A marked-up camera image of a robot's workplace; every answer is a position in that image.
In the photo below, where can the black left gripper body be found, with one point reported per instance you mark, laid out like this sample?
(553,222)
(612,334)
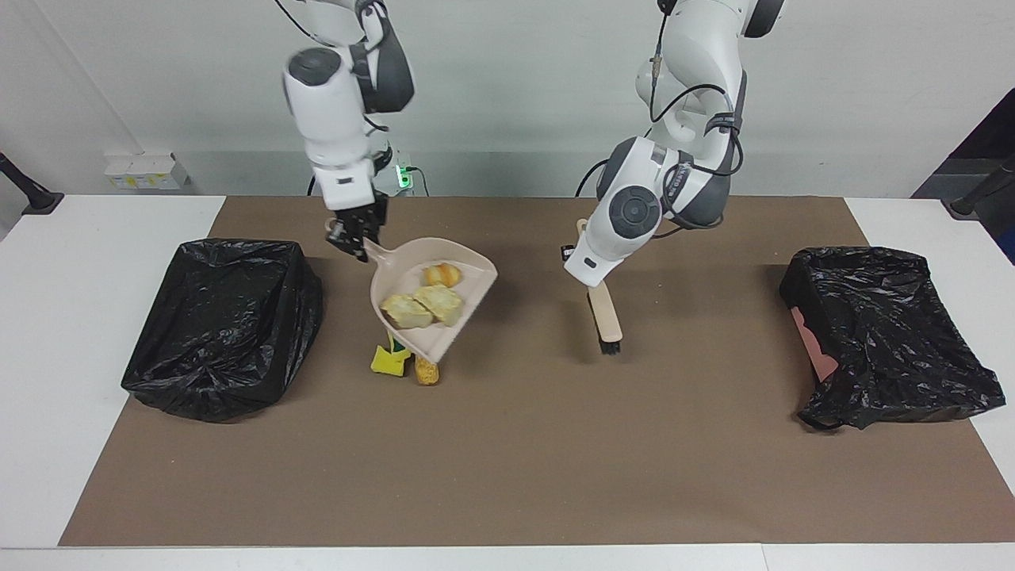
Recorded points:
(568,253)

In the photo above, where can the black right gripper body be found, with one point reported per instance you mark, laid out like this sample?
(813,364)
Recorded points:
(365,216)

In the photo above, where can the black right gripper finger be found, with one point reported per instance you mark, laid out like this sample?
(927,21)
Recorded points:
(339,236)
(369,246)

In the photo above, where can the striped croissant roll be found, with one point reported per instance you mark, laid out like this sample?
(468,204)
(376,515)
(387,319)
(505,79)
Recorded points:
(442,275)
(404,312)

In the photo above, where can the beige hand brush black bristles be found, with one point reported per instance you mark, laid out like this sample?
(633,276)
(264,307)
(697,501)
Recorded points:
(609,317)

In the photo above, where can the beige plastic dustpan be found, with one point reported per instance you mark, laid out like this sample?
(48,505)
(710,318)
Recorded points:
(478,276)

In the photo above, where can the pale bread chunk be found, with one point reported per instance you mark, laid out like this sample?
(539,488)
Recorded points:
(442,303)

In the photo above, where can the plain yellow sponge piece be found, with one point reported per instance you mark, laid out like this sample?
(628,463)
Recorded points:
(387,363)

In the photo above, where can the brown peanut-shaped bread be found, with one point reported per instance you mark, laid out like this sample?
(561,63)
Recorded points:
(427,374)

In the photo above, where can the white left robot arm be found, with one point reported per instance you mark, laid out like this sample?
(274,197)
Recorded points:
(634,210)

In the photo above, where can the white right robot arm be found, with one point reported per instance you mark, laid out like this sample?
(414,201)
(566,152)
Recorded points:
(333,119)

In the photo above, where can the black plastic trash bag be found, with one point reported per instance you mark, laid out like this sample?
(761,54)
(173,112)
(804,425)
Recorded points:
(888,341)
(222,333)

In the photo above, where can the pink plastic bin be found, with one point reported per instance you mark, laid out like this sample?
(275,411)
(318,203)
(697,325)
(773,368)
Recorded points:
(817,357)

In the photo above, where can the large brown table mat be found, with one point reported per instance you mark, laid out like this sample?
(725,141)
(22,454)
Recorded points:
(507,492)

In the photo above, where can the black stand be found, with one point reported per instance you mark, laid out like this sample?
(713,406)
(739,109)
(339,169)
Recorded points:
(28,194)
(979,198)

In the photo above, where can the dark partition panel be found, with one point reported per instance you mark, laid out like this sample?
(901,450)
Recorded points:
(983,151)

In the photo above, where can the white wall socket box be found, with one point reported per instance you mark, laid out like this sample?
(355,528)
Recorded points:
(147,172)

